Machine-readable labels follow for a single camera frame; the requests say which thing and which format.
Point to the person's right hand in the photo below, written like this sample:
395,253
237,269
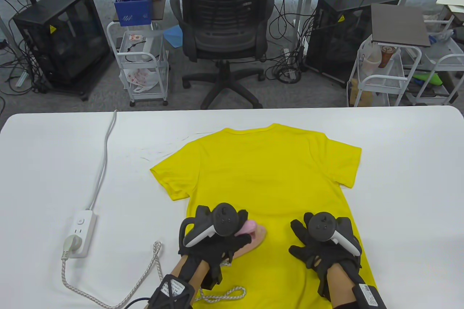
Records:
308,251

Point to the person's left hand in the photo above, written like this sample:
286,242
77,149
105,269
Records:
214,251

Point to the grey white controller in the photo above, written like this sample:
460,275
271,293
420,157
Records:
322,225
224,218

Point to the pink electric iron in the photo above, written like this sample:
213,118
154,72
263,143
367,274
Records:
257,234

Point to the yellow t-shirt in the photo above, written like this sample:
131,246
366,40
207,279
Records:
272,157

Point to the person's right forearm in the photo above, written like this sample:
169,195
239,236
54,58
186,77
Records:
340,287

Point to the black wrist sensor box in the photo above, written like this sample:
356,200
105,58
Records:
369,296

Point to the brown paper bag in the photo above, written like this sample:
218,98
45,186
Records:
362,97

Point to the white table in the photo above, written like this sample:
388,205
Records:
54,160

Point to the white metal cart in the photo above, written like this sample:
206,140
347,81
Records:
377,79
446,59
162,70

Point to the white printed plastic bag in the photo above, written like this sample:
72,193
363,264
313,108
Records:
139,77

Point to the translucent plastic jug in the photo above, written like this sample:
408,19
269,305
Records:
371,62

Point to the black computer case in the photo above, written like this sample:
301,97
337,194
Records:
61,41
337,44

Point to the brown coffee cup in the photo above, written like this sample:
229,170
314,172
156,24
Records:
385,57

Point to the green plastic item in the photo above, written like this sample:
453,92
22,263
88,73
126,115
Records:
429,79

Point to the black mesh office chair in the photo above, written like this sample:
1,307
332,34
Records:
224,33

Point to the blue cloth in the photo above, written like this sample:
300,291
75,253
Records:
172,35

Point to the dark brown board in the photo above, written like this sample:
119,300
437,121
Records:
398,23

